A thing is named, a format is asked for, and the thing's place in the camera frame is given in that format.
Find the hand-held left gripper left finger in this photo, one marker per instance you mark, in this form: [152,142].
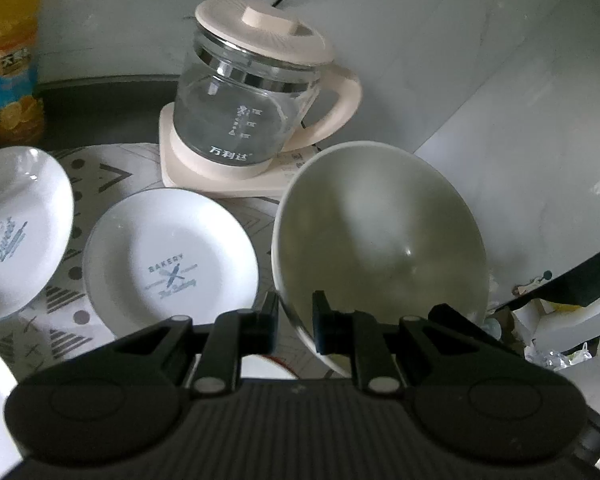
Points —
[269,321]

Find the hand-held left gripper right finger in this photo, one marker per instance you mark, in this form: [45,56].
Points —
[321,322]

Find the large plain white bowl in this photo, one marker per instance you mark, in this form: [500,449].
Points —
[380,230]

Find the white plate crossed utensils print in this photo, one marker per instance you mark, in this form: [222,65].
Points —
[145,245]

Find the white plate script print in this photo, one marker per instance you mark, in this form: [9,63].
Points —
[25,210]

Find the patterned white table cloth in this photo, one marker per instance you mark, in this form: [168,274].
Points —
[87,170]

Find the crumpled clear plastic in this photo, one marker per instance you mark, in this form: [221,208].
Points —
[555,357]

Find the black tray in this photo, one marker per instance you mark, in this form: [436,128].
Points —
[105,110]

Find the orange juice bottle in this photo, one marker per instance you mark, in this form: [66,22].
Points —
[10,60]

